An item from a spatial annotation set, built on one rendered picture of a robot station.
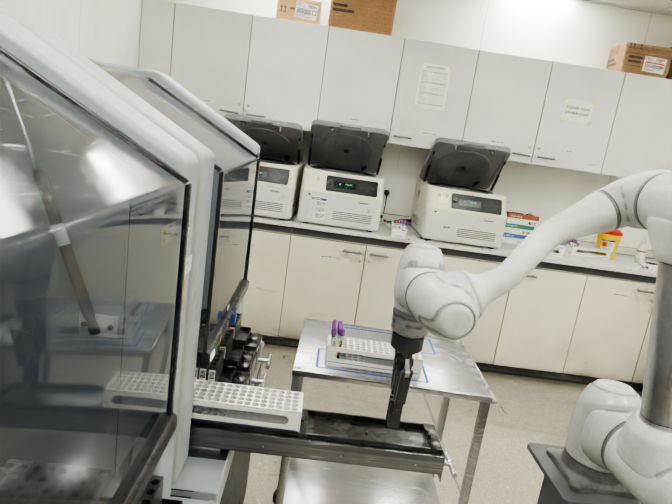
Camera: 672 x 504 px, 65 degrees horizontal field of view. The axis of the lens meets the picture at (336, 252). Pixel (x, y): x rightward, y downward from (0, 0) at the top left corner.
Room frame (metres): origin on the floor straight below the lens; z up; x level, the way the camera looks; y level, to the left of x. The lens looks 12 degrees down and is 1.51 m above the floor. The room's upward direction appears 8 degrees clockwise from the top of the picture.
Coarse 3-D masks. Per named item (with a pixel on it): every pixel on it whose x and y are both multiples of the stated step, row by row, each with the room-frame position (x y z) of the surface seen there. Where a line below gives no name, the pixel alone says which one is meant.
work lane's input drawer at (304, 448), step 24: (192, 432) 1.09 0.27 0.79; (216, 432) 1.09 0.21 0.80; (240, 432) 1.10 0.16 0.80; (264, 432) 1.11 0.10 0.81; (288, 432) 1.11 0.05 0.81; (312, 432) 1.14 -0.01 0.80; (336, 432) 1.16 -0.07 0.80; (360, 432) 1.17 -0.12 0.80; (384, 432) 1.19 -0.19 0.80; (408, 432) 1.21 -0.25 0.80; (432, 432) 1.20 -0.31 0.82; (288, 456) 1.10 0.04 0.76; (312, 456) 1.10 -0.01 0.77; (336, 456) 1.10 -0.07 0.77; (360, 456) 1.11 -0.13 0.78; (384, 456) 1.11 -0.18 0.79; (408, 456) 1.11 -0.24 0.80; (432, 456) 1.11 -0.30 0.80
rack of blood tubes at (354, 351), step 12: (336, 336) 1.58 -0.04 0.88; (336, 348) 1.49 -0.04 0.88; (348, 348) 1.50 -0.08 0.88; (360, 348) 1.51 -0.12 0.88; (372, 348) 1.53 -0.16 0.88; (384, 348) 1.55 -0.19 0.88; (336, 360) 1.49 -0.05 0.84; (348, 360) 1.50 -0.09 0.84; (360, 360) 1.51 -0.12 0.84; (372, 360) 1.57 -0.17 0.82; (384, 360) 1.58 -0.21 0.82; (420, 360) 1.50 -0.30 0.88; (384, 372) 1.50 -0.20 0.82; (420, 372) 1.50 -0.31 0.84
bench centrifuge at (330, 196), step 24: (312, 144) 3.80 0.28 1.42; (336, 144) 3.78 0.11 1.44; (360, 144) 3.76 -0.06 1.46; (384, 144) 3.71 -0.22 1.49; (312, 168) 3.62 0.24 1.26; (336, 168) 4.02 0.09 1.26; (360, 168) 3.99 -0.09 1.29; (312, 192) 3.46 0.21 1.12; (336, 192) 3.47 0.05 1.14; (360, 192) 3.49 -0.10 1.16; (312, 216) 3.46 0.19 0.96; (336, 216) 3.47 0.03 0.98; (360, 216) 3.48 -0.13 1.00
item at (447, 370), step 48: (384, 336) 1.81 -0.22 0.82; (432, 336) 1.88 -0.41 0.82; (384, 384) 1.44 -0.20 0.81; (432, 384) 1.47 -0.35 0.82; (480, 384) 1.52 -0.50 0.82; (480, 432) 1.44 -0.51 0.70; (288, 480) 1.66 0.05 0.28; (336, 480) 1.70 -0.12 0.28; (384, 480) 1.74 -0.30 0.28; (432, 480) 1.79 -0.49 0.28
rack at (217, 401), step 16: (208, 384) 1.20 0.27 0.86; (224, 384) 1.20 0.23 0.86; (208, 400) 1.11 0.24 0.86; (224, 400) 1.13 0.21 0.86; (240, 400) 1.13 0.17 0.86; (256, 400) 1.15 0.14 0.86; (272, 400) 1.15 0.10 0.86; (288, 400) 1.17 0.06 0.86; (192, 416) 1.11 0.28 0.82; (208, 416) 1.11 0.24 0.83; (224, 416) 1.12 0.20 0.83; (240, 416) 1.16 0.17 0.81; (256, 416) 1.17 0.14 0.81; (272, 416) 1.18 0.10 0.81; (288, 416) 1.12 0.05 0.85
